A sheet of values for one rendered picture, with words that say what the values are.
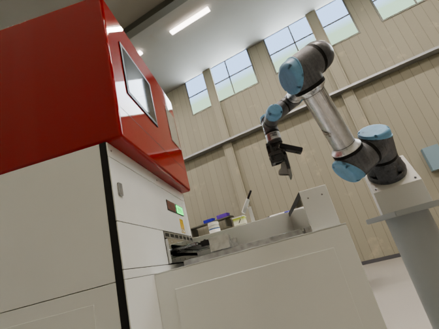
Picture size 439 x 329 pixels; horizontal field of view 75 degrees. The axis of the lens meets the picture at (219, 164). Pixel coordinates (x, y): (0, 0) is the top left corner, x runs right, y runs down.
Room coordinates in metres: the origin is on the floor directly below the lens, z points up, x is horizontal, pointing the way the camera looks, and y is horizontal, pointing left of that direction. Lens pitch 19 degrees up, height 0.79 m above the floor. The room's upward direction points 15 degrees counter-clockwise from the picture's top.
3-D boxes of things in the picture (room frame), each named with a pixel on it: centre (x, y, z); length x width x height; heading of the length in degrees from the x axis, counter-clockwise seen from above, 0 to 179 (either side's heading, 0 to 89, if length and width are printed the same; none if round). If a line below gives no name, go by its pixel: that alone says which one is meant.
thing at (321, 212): (1.26, -0.31, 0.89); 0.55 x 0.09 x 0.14; 175
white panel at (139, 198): (1.18, 0.29, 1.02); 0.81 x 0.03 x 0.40; 175
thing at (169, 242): (1.36, 0.26, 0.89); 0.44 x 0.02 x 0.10; 175
